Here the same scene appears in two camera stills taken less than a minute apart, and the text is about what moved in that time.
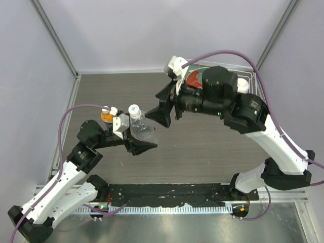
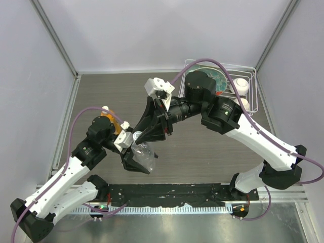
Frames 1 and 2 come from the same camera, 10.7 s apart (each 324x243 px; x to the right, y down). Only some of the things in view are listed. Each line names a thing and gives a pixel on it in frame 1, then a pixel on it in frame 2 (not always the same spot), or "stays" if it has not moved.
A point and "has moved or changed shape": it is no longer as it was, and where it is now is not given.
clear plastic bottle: [140, 128] has moved or changed shape
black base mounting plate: [164, 194] stays
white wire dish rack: [247, 81] stays
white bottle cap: [134, 111] -> [136, 134]
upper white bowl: [243, 85] stays
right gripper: [168, 98] -> [153, 129]
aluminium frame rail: [283, 196] stays
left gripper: [136, 146] -> [132, 164]
